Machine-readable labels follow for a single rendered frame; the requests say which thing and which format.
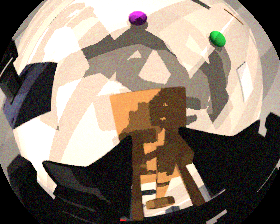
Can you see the purple ball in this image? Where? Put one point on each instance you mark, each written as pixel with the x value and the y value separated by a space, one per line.
pixel 137 18

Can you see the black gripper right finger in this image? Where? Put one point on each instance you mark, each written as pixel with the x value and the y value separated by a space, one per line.
pixel 216 155

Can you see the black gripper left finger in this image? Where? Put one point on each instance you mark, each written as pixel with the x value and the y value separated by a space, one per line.
pixel 109 178

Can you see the green ball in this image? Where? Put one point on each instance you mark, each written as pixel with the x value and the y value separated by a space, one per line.
pixel 217 39

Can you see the beige flat slab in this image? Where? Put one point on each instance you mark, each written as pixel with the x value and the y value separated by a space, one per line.
pixel 204 3

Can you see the white flat slab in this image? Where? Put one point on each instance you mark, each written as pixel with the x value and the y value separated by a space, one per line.
pixel 246 84

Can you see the white cup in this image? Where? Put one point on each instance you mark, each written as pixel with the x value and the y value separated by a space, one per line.
pixel 205 193

